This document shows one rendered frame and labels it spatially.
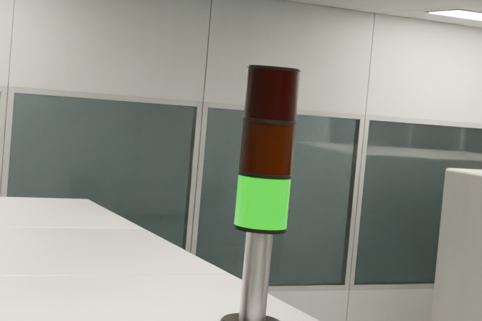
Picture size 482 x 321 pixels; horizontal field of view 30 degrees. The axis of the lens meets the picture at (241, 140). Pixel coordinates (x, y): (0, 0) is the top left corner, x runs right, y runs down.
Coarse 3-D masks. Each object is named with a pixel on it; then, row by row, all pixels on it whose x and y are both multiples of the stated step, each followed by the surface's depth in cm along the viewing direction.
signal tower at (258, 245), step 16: (256, 176) 81; (272, 176) 81; (288, 176) 82; (256, 240) 83; (272, 240) 84; (256, 256) 83; (256, 272) 83; (256, 288) 83; (240, 304) 84; (256, 304) 83; (224, 320) 83; (240, 320) 84; (256, 320) 83; (272, 320) 85
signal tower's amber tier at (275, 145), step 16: (256, 128) 81; (272, 128) 81; (288, 128) 82; (256, 144) 81; (272, 144) 81; (288, 144) 82; (240, 160) 83; (256, 160) 81; (272, 160) 81; (288, 160) 82
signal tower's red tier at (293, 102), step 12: (252, 72) 82; (264, 72) 81; (276, 72) 81; (288, 72) 81; (300, 72) 83; (252, 84) 82; (264, 84) 81; (276, 84) 81; (288, 84) 81; (252, 96) 82; (264, 96) 81; (276, 96) 81; (288, 96) 81; (252, 108) 82; (264, 108) 81; (276, 108) 81; (288, 108) 82; (288, 120) 82
